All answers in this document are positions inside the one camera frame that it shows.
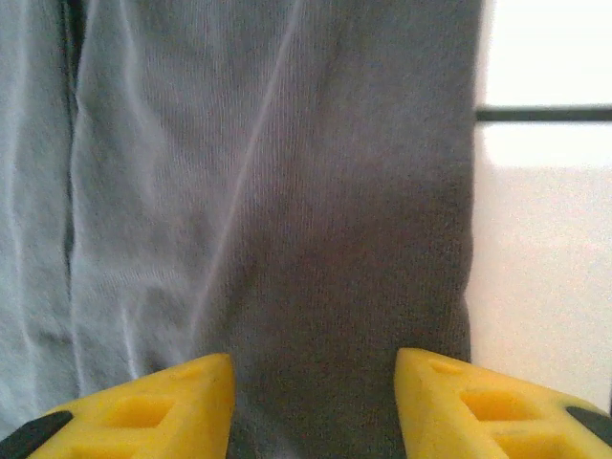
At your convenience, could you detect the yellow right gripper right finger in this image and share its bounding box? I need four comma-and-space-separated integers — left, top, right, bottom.
393, 346, 612, 459

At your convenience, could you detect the dark grey t-shirt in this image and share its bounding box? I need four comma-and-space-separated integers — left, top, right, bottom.
0, 0, 485, 459

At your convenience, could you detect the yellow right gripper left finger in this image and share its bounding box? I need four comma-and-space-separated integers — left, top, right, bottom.
0, 352, 237, 459

